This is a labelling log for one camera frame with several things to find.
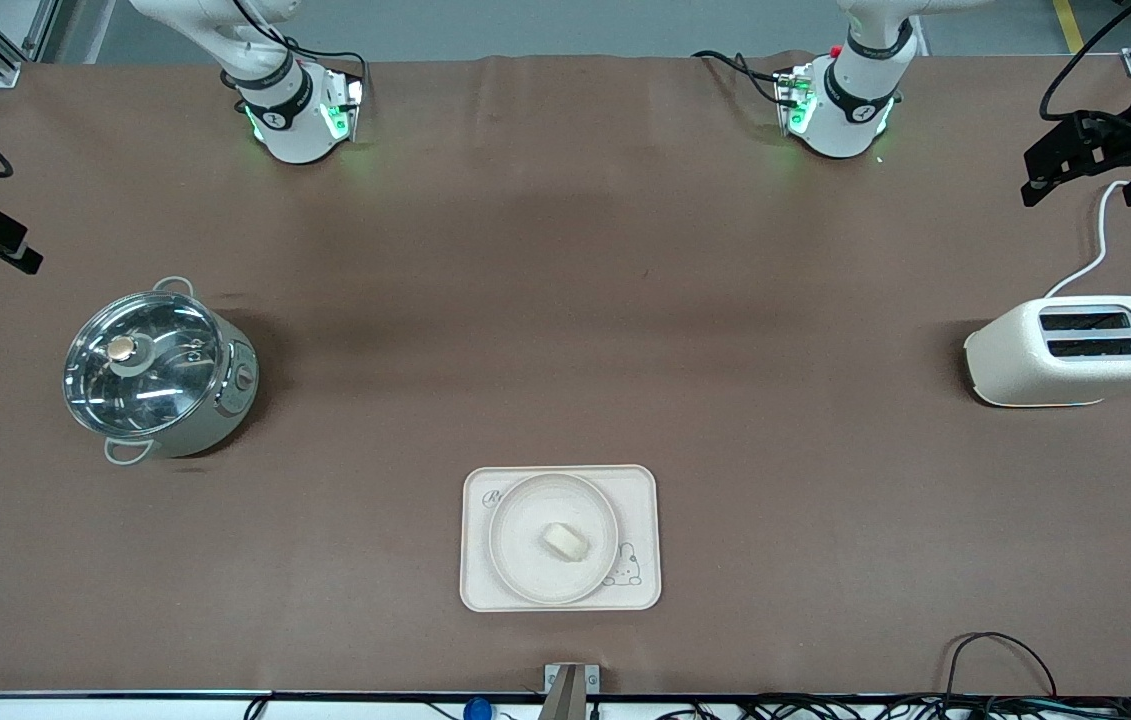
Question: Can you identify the cream two-slot toaster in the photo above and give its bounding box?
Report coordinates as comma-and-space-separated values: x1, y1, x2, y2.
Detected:
963, 296, 1131, 409

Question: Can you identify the black base cable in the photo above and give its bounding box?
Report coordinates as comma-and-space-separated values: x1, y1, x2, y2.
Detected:
692, 50, 788, 107
280, 38, 370, 103

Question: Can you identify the steel electric cooking pot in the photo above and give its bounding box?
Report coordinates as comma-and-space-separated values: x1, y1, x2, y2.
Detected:
63, 277, 260, 467

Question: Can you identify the black looped cable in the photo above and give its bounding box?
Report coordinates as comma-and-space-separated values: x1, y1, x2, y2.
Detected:
944, 632, 1060, 701

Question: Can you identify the cream rabbit print tray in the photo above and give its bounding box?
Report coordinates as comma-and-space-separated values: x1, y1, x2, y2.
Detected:
460, 465, 663, 613

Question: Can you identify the black left base cable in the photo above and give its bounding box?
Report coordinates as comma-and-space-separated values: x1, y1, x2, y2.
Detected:
692, 50, 788, 107

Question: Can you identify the brown table cover sheet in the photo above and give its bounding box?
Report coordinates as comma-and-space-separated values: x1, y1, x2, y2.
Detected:
0, 52, 1131, 697

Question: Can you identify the pale steamed bun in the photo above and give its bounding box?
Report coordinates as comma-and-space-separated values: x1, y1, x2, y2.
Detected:
541, 522, 591, 563

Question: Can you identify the glass pot lid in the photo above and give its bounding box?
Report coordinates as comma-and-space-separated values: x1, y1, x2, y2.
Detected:
63, 291, 224, 437

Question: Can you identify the grey metal camera bracket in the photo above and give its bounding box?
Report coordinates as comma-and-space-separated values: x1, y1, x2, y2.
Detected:
544, 663, 601, 720

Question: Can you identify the black right base cable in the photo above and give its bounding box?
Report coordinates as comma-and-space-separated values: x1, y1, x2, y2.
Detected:
280, 38, 370, 103

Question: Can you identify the black cable bundle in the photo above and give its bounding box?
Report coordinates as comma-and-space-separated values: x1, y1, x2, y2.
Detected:
653, 694, 1131, 720

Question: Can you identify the white toaster power cable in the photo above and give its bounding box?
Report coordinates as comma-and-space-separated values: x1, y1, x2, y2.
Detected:
1043, 180, 1131, 300

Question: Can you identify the cream round plate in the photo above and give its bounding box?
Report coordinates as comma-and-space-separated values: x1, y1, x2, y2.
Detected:
489, 473, 620, 606

